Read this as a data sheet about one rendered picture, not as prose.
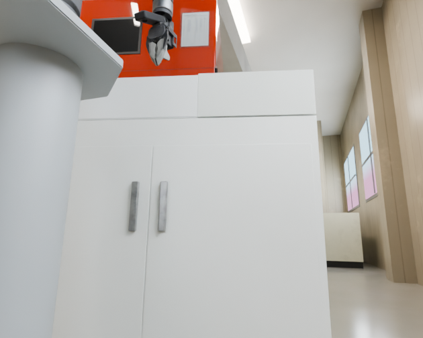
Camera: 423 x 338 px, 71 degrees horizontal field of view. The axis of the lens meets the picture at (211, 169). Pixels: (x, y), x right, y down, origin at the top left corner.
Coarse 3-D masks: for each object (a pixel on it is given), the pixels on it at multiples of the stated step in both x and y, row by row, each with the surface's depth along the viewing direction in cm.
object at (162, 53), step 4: (160, 40) 103; (160, 44) 102; (160, 48) 102; (156, 52) 102; (160, 52) 101; (164, 52) 102; (156, 56) 102; (160, 56) 102; (164, 56) 104; (168, 56) 106; (156, 60) 102; (160, 60) 102; (168, 60) 106; (156, 64) 102
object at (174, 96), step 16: (128, 80) 94; (144, 80) 94; (160, 80) 93; (176, 80) 93; (192, 80) 92; (112, 96) 93; (128, 96) 93; (144, 96) 92; (160, 96) 92; (176, 96) 91; (192, 96) 91; (80, 112) 93; (96, 112) 93; (112, 112) 92; (128, 112) 92; (144, 112) 91; (160, 112) 91; (176, 112) 90; (192, 112) 90
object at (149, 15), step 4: (140, 12) 97; (144, 12) 96; (148, 12) 98; (136, 16) 98; (140, 16) 97; (144, 16) 96; (148, 16) 98; (152, 16) 100; (156, 16) 102; (160, 16) 104; (136, 20) 98; (140, 20) 98; (144, 20) 98; (148, 20) 100; (152, 20) 101; (156, 20) 102; (160, 20) 104; (152, 24) 106
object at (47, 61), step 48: (0, 0) 43; (48, 0) 43; (0, 48) 53; (48, 48) 54; (96, 48) 54; (0, 96) 50; (48, 96) 53; (96, 96) 73; (0, 144) 48; (48, 144) 52; (0, 192) 47; (48, 192) 51; (0, 240) 46; (48, 240) 50; (0, 288) 44; (48, 288) 50; (0, 336) 43; (48, 336) 50
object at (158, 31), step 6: (156, 12) 105; (162, 12) 106; (168, 12) 106; (168, 18) 108; (156, 24) 104; (162, 24) 103; (168, 24) 109; (150, 30) 105; (156, 30) 104; (162, 30) 103; (168, 30) 105; (150, 36) 104; (156, 36) 103; (174, 36) 108; (156, 42) 107; (174, 42) 108; (168, 48) 109
